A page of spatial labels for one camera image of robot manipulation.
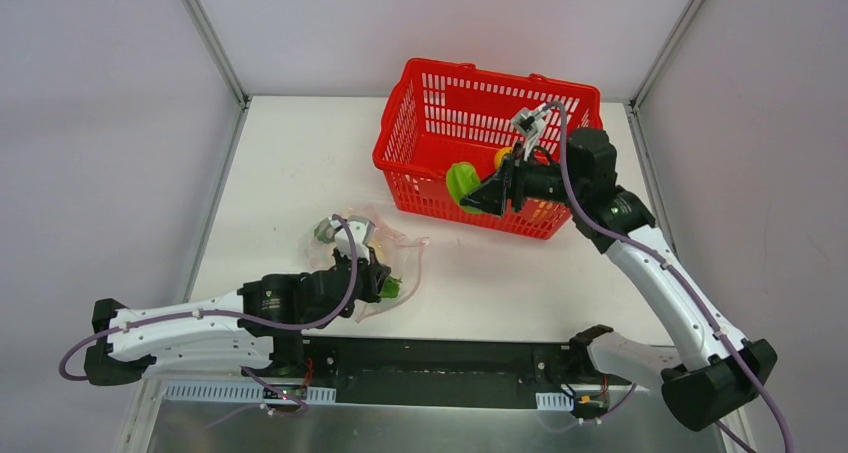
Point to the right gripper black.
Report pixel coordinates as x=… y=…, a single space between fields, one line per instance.
x=516 y=184

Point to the clear pink zip top bag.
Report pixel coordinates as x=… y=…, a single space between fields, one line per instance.
x=392 y=247

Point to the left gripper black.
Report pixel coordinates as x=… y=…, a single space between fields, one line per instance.
x=370 y=277

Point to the left aluminium frame post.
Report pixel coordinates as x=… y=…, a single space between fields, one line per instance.
x=204 y=27

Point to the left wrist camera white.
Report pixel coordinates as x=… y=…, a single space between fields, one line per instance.
x=351 y=236

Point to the white daikon radish toy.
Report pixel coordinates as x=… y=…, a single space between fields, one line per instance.
x=391 y=288

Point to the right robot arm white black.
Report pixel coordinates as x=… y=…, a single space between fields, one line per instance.
x=712 y=368

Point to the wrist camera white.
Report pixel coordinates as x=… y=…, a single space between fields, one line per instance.
x=351 y=236
x=531 y=124

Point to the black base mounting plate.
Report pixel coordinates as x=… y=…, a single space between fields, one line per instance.
x=439 y=373

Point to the yellow orange fruit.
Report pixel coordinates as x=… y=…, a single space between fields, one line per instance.
x=502 y=156

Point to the right aluminium frame post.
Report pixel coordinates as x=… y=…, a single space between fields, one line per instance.
x=674 y=39

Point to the red plastic shopping basket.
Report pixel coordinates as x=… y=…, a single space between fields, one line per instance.
x=442 y=113

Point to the aluminium frame post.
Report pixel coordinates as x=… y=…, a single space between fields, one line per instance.
x=674 y=39
x=204 y=27

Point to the green vegetable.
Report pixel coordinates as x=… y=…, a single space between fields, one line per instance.
x=461 y=179

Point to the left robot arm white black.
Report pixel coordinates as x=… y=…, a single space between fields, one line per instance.
x=259 y=326

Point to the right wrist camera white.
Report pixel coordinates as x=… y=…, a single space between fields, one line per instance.
x=531 y=124

